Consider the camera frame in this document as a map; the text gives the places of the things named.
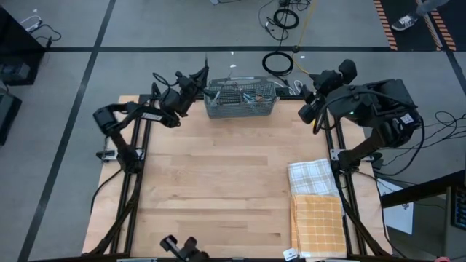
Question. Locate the grey plastic cutlery basket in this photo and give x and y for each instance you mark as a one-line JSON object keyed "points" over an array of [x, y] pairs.
{"points": [[233, 109]]}

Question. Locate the person's leg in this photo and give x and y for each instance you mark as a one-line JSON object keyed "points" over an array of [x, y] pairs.
{"points": [[431, 5]]}

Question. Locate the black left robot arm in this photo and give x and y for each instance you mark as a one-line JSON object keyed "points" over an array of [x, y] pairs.
{"points": [[127, 109]]}

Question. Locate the white label card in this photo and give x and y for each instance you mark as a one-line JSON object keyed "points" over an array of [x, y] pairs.
{"points": [[290, 254]]}

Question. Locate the black aluminium table frame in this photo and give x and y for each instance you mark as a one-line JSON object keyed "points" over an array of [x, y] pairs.
{"points": [[255, 97]]}

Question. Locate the black workstation desk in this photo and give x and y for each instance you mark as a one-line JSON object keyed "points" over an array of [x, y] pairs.
{"points": [[418, 189]]}

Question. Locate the black computer case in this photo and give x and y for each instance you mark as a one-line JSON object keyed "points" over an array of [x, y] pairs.
{"points": [[18, 32]]}

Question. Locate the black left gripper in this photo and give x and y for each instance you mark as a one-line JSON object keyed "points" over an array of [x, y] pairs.
{"points": [[187, 91]]}

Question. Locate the black floor box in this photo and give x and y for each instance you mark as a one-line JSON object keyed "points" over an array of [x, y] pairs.
{"points": [[7, 116]]}

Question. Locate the person's shoe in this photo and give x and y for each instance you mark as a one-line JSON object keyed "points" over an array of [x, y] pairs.
{"points": [[404, 22]]}

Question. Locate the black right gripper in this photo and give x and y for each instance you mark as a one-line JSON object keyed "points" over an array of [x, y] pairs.
{"points": [[325, 85]]}

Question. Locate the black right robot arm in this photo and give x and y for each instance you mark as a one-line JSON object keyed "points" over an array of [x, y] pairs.
{"points": [[382, 105]]}

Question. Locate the orange checked dish towel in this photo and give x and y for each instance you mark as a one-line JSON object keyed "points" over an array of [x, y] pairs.
{"points": [[318, 227]]}

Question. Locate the red round object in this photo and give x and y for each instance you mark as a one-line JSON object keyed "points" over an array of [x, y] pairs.
{"points": [[443, 260]]}

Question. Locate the white checked dish towel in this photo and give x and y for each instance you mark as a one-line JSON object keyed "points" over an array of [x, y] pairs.
{"points": [[313, 176]]}

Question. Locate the glass-panel computer case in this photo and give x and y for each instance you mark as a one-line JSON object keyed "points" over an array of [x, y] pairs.
{"points": [[16, 71]]}

